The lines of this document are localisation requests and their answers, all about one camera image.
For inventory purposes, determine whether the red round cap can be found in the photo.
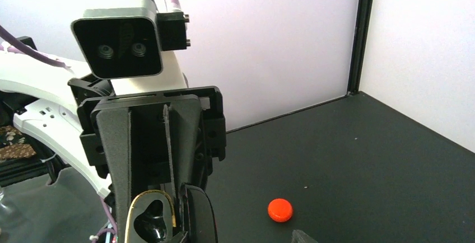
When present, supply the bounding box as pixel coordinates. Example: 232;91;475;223
267;198;294;223

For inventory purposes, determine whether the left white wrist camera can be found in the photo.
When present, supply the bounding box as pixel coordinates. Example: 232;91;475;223
71;0;189;80

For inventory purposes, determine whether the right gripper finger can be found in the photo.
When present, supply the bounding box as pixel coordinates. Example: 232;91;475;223
291;230;318;243

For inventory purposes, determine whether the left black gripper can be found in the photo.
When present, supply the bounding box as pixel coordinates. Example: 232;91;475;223
68;75;226;242

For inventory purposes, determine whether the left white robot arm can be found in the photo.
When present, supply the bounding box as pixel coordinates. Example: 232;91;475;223
1;43;226;242

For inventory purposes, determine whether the black glossy earbud charging case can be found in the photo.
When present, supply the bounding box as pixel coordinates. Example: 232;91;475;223
119;184;219;243

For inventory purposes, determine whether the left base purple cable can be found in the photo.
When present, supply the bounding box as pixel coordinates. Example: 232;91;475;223
89;197;119;243

